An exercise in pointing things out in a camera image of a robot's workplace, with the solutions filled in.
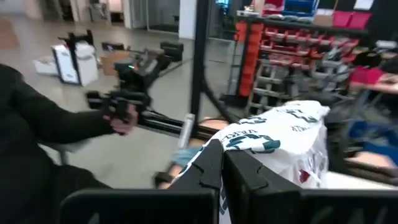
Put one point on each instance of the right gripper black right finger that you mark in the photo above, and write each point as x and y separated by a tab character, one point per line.
248	193

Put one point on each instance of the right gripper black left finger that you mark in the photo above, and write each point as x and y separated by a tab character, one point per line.
205	174

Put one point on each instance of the white packet with teal print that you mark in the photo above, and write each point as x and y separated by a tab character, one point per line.
280	140

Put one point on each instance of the red parts bin rack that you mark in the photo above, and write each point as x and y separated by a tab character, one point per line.
280	40

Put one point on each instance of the pink storage bin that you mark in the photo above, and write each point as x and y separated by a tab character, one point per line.
341	19
360	20

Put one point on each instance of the white slender tube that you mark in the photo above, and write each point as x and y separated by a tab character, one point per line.
186	130

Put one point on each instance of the person's hand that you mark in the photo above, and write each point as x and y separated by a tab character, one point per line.
122	123

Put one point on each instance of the grey step ladder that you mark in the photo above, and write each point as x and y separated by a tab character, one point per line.
264	87

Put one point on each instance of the black equipment case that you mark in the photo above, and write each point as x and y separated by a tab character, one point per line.
171	51

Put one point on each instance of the brown cardboard box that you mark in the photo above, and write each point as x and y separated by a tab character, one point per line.
324	18
113	62

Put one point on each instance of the white case with black edge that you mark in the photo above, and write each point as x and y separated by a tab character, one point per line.
87	65

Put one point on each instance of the person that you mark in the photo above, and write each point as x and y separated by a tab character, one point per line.
367	76
31	124

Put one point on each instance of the red box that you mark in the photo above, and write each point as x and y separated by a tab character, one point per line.
273	7

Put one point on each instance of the black floor stand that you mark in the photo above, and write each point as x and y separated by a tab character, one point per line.
72	46

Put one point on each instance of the blue plastic crate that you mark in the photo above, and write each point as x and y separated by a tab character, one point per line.
300	7

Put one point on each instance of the white flat package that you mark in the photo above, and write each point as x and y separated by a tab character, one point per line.
45	67

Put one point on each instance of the black metal rig frame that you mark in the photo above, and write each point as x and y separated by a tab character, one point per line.
199	62

